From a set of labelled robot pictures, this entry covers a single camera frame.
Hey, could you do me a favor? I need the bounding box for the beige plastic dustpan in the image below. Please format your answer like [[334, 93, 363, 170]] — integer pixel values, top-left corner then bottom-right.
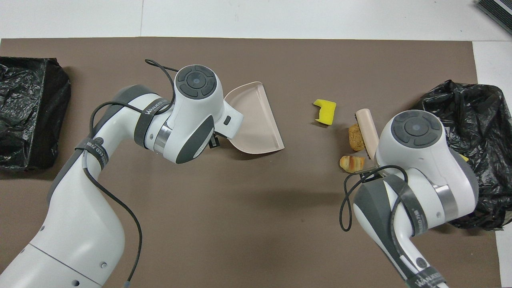
[[223, 82, 285, 155]]

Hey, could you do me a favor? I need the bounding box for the plump toy croissant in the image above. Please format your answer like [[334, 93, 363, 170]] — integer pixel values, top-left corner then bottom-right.
[[340, 155, 366, 173]]

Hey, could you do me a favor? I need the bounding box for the oval golden toy bread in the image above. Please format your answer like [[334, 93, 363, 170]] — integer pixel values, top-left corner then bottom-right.
[[348, 123, 365, 152]]

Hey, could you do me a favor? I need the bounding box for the beige hand brush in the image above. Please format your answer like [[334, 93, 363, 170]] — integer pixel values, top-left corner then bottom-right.
[[355, 108, 380, 160]]

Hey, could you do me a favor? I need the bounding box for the black bag lined bin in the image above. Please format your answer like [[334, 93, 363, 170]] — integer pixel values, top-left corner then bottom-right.
[[414, 80, 512, 231], [0, 57, 72, 172]]

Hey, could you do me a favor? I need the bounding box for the brown table mat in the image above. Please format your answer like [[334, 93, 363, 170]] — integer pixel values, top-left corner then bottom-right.
[[0, 37, 500, 288]]

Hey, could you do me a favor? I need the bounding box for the all yellow sponge piece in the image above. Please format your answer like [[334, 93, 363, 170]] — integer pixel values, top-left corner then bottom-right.
[[313, 99, 337, 125]]

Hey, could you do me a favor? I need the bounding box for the dark grey ribbed panel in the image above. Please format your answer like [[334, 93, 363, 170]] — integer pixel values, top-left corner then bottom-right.
[[476, 0, 512, 24]]

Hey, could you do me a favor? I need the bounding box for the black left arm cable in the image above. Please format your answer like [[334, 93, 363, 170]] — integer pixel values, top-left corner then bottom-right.
[[89, 59, 178, 286]]

